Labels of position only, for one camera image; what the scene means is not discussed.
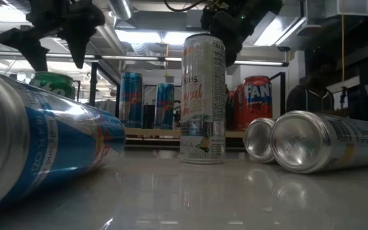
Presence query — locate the person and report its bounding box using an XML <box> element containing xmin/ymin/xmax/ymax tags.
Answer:
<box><xmin>285</xmin><ymin>47</ymin><xmax>337</xmax><ymax>113</ymax></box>

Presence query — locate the grey ceiling box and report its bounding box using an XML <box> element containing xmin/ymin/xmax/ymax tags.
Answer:
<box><xmin>185</xmin><ymin>8</ymin><xmax>204</xmax><ymax>32</ymax></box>

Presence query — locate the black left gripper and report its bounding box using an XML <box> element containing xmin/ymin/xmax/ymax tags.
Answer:
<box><xmin>0</xmin><ymin>0</ymin><xmax>106</xmax><ymax>72</ymax></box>

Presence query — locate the orange Fanta can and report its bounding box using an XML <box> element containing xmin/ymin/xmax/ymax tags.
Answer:
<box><xmin>241</xmin><ymin>75</ymin><xmax>273</xmax><ymax>124</ymax></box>
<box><xmin>227</xmin><ymin>83</ymin><xmax>245</xmax><ymax>131</ymax></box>

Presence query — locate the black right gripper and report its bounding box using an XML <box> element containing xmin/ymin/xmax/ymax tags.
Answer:
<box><xmin>201</xmin><ymin>0</ymin><xmax>255</xmax><ymax>68</ymax></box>

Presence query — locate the white Celsius tropical print can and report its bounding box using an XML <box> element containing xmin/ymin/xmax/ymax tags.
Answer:
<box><xmin>243</xmin><ymin>117</ymin><xmax>279</xmax><ymax>164</ymax></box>
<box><xmin>180</xmin><ymin>33</ymin><xmax>226</xmax><ymax>165</ymax></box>

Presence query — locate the narrow silver ventilation duct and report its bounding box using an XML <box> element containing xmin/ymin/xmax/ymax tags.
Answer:
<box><xmin>108</xmin><ymin>0</ymin><xmax>134</xmax><ymax>20</ymax></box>

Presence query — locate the fluorescent ceiling light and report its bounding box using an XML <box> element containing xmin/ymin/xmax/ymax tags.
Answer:
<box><xmin>115</xmin><ymin>29</ymin><xmax>201</xmax><ymax>45</ymax></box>

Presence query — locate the white wall-mounted unit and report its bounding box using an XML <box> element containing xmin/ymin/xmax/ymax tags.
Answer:
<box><xmin>297</xmin><ymin>0</ymin><xmax>368</xmax><ymax>36</ymax></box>

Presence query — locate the black metal frame post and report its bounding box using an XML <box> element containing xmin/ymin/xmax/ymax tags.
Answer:
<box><xmin>268</xmin><ymin>72</ymin><xmax>287</xmax><ymax>118</ymax></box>
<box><xmin>88</xmin><ymin>60</ymin><xmax>121</xmax><ymax>119</ymax></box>

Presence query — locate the blue silver Red Bull can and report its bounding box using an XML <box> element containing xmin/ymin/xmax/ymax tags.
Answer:
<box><xmin>153</xmin><ymin>82</ymin><xmax>176</xmax><ymax>130</ymax></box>
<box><xmin>0</xmin><ymin>67</ymin><xmax>127</xmax><ymax>215</ymax></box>
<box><xmin>118</xmin><ymin>72</ymin><xmax>144</xmax><ymax>128</ymax></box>

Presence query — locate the black background cabinet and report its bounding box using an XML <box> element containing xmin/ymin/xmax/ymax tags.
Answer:
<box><xmin>142</xmin><ymin>103</ymin><xmax>155</xmax><ymax>129</ymax></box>

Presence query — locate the white Celsius can yellow band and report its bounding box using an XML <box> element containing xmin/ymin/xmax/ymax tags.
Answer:
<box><xmin>269</xmin><ymin>111</ymin><xmax>368</xmax><ymax>175</ymax></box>

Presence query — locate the green soda can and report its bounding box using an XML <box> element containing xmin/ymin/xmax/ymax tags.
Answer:
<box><xmin>29</xmin><ymin>71</ymin><xmax>77</xmax><ymax>100</ymax></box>

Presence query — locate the long ceiling light bar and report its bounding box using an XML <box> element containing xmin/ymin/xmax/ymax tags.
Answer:
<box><xmin>233</xmin><ymin>59</ymin><xmax>289</xmax><ymax>67</ymax></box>
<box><xmin>0</xmin><ymin>50</ymin><xmax>183</xmax><ymax>62</ymax></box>

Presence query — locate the yellow hanging cable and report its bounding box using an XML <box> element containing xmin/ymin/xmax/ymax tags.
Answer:
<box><xmin>340</xmin><ymin>12</ymin><xmax>345</xmax><ymax>87</ymax></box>

